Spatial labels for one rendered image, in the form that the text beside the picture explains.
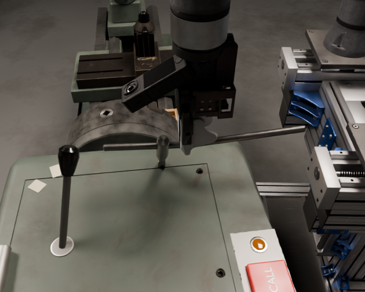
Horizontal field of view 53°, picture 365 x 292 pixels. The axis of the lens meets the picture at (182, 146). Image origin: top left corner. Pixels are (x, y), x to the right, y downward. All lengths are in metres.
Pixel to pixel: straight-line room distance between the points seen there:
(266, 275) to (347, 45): 0.87
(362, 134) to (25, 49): 3.27
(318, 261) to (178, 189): 1.27
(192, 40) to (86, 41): 3.32
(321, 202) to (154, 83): 0.58
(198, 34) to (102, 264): 0.37
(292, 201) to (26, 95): 2.19
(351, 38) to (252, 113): 1.63
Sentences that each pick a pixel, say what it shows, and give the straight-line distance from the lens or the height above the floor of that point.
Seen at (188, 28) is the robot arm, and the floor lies 1.57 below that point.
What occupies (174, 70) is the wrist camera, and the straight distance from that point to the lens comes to 0.51.
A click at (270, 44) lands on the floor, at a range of 3.70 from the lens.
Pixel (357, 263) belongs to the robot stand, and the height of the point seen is 0.38.
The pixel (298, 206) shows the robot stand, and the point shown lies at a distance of 2.03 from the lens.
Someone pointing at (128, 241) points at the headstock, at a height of 1.26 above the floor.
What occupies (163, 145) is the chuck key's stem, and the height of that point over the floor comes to 1.36.
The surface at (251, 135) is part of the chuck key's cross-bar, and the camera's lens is 0.62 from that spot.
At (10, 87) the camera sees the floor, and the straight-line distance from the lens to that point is 3.34.
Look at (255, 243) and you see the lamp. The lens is 0.62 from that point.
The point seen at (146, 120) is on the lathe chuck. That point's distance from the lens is 0.85.
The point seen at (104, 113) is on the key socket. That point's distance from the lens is 0.89.
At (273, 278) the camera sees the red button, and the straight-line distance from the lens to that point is 0.59.
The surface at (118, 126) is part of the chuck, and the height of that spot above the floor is 1.24.
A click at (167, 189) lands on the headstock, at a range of 0.68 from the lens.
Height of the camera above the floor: 1.79
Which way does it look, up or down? 45 degrees down
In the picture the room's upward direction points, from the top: straight up
